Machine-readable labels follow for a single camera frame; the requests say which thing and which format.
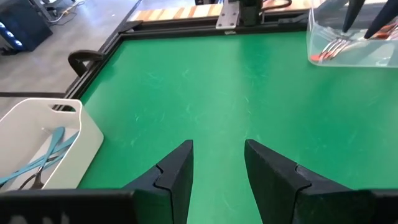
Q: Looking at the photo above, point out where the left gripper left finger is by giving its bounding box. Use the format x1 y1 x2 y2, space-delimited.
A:
123 139 194 224

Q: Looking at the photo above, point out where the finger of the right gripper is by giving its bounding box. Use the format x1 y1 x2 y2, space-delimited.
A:
341 0 367 34
363 0 398 40

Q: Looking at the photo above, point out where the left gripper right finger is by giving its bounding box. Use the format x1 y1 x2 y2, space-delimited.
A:
244 139 374 224

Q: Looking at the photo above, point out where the orange-handled silver fork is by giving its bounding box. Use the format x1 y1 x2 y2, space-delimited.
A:
320 23 398 62
323 24 398 50
310 52 332 63

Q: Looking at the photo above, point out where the blue-handled black fork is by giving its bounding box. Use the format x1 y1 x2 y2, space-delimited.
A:
0 132 80 186
0 146 71 187
17 155 62 191
29 126 67 191

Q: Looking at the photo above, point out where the clear plastic bin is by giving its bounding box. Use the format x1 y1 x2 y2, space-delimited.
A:
306 0 398 68

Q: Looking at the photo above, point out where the white plastic bin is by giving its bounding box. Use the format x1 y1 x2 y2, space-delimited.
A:
0 98 105 191

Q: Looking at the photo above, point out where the green table mat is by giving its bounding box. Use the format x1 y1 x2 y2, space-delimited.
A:
77 30 398 224

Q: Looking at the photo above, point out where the silver mounting plate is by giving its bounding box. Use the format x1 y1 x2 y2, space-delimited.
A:
215 0 241 30

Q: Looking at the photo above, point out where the black clamp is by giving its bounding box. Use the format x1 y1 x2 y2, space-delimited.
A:
67 49 105 78

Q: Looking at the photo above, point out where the black computer case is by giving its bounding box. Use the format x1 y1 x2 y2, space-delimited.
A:
0 0 53 57

